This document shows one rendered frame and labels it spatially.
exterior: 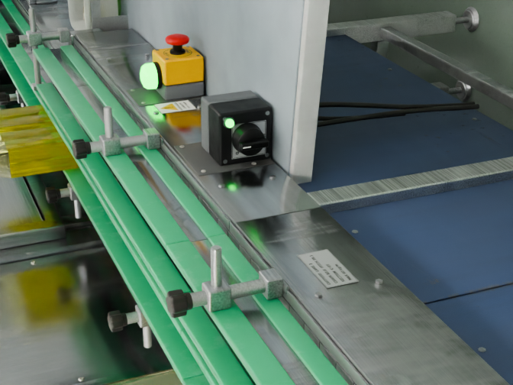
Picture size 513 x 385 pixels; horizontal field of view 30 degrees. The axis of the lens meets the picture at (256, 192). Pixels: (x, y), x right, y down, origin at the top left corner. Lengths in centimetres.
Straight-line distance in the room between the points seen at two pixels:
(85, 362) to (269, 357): 57
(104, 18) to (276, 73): 79
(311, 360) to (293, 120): 43
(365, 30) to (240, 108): 78
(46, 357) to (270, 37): 60
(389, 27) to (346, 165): 72
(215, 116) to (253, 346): 44
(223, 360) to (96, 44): 97
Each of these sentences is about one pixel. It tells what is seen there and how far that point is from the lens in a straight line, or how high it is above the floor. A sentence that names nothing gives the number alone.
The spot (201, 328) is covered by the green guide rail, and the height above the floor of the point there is 95.
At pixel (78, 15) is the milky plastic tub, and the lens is 222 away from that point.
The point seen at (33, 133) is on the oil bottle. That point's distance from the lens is 186.
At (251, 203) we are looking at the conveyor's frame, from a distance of 125.
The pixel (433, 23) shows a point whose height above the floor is 11.
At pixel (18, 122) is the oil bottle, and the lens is 190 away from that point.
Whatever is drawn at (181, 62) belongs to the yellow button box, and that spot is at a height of 80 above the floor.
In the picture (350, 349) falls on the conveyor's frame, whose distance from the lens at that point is 97.
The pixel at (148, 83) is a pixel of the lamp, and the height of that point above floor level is 85.
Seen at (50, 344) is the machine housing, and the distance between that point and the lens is 156.
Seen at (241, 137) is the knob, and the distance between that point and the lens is 132.
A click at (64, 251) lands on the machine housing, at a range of 181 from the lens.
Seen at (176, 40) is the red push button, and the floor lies 80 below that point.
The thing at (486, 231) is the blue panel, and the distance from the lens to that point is 126.
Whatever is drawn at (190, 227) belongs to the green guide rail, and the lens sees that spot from 124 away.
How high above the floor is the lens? 126
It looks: 20 degrees down
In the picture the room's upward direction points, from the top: 100 degrees counter-clockwise
